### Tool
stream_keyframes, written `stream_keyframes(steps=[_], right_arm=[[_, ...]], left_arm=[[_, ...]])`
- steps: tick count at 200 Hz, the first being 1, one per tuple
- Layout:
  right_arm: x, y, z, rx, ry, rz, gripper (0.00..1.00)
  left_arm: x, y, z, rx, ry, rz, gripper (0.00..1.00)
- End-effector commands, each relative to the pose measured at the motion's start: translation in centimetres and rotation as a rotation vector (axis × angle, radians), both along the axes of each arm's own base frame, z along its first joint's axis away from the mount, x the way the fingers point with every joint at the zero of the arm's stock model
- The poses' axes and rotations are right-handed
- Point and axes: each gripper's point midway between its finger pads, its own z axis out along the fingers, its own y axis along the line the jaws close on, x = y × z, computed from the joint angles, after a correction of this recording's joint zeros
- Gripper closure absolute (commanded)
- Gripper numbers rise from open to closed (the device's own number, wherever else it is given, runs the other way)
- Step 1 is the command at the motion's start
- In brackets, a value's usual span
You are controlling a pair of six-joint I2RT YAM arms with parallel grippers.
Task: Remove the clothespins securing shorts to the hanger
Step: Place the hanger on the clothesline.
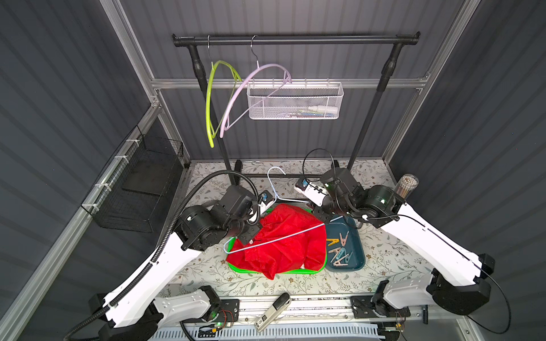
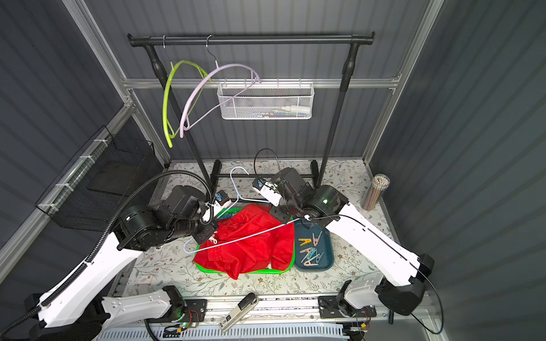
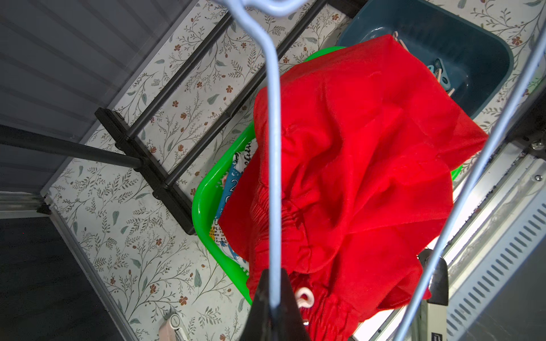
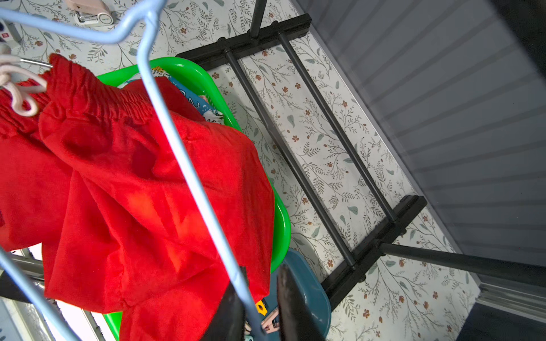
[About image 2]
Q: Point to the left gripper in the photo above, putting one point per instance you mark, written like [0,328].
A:
[204,232]

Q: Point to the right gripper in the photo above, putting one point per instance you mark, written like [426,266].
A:
[281,212]

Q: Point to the yellow clothespin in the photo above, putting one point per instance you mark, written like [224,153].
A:
[303,242]

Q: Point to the red shorts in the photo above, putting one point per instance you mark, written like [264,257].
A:
[247,243]

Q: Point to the salmon clothespin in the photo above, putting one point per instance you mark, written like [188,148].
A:
[315,240]

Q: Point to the pink clothespin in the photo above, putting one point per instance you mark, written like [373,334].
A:
[311,250]

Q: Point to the beige clothespin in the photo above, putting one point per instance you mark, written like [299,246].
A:
[310,263]

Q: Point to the teal clothespin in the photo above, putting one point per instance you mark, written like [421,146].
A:
[316,258]

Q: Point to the blue clothespin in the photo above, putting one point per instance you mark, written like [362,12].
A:
[318,255]

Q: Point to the green plastic hanger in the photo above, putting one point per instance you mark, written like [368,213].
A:
[169,132]

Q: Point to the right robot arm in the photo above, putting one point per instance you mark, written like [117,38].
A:
[400,283]

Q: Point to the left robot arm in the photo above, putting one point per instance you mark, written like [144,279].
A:
[74,310]

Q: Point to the green plastic basket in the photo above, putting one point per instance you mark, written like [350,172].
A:
[200,267]

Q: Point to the dark teal tray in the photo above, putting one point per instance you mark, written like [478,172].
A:
[324,255]

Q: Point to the silver black handheld device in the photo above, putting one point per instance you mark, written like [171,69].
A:
[247,304]

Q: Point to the clear tube of sticks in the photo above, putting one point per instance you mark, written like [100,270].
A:
[379,184]

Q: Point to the black clothes rack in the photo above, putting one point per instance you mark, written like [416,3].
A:
[149,43]

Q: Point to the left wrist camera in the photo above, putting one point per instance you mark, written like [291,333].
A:
[220,203]

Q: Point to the white wire wall basket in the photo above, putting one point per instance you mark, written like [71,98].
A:
[279,101]

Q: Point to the black wire wall basket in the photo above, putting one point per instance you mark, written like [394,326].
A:
[89,193]

